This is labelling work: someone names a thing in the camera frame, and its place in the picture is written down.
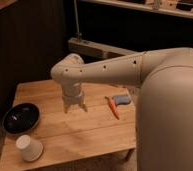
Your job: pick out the black ceramic bowl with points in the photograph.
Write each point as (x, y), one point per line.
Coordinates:
(21, 118)

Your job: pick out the long wooden shelf beam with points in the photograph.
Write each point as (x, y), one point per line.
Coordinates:
(83, 47)

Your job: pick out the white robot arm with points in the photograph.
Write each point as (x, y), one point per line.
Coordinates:
(164, 111)

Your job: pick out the upper shelf with items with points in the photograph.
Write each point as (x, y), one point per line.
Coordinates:
(177, 8)

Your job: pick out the metal vertical pole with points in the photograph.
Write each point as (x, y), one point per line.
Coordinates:
(78, 33)

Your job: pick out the orange carrot toy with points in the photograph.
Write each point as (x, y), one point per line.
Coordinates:
(112, 106)

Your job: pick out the blue grey toy object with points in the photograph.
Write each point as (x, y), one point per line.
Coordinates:
(121, 100)

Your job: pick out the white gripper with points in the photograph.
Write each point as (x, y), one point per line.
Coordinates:
(73, 94)

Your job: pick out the white paper cup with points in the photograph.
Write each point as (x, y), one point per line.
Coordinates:
(30, 148)

